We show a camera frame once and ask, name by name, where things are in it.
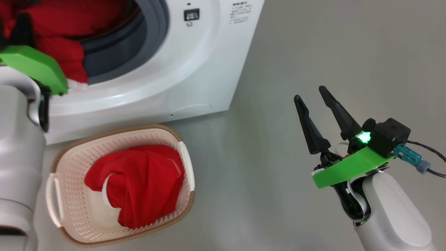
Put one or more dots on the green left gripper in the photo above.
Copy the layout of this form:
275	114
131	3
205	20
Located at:
38	66

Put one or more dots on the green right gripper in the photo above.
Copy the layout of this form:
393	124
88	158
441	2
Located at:
348	169

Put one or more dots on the red garment white striped edge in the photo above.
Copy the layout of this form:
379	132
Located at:
59	21

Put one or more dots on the red garment white trim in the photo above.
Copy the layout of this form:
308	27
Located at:
146	188

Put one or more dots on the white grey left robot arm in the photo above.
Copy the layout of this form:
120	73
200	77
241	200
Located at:
17	157

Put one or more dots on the cream perforated laundry basket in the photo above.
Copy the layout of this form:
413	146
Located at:
73	157

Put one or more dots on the white washing machine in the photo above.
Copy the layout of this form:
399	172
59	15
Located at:
156	80

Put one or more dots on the black door latch slot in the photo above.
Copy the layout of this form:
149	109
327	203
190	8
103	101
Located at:
191	14

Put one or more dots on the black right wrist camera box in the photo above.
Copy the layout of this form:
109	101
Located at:
390	136

